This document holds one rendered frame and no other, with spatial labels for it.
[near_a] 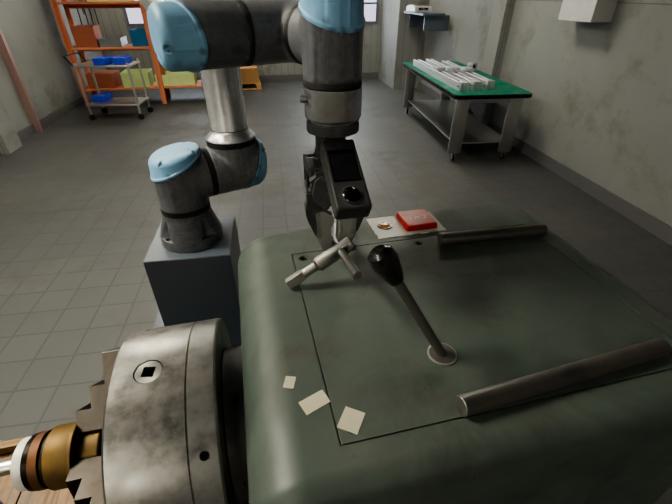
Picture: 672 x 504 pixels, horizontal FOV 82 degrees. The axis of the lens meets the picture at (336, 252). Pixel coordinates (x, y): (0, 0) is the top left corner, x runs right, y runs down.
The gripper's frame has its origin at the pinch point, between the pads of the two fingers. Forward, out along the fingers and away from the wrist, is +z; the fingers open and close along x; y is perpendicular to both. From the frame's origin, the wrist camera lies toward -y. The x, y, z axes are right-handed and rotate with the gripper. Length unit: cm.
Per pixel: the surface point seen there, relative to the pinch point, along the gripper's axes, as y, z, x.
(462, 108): 338, 70, -220
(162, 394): -17.1, 5.3, 25.2
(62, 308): 165, 129, 134
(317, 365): -19.2, 2.7, 6.8
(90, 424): -11.1, 16.0, 37.9
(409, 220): 9.5, 1.6, -16.5
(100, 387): -8.1, 12.3, 36.2
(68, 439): -13.0, 15.7, 40.0
